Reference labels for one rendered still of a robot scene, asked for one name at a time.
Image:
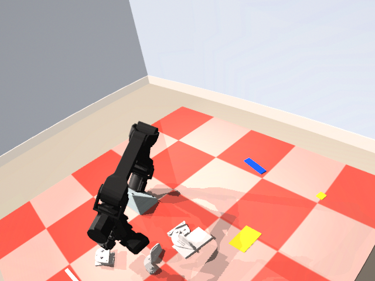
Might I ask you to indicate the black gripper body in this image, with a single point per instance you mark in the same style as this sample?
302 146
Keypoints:
135 243

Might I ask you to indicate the yellow flat rectangular plate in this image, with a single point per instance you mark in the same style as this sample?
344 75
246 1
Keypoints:
246 237

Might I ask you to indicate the blue flat bar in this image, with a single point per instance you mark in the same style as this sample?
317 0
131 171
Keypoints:
254 165

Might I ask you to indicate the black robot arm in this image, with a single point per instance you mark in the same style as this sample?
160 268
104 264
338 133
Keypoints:
113 194

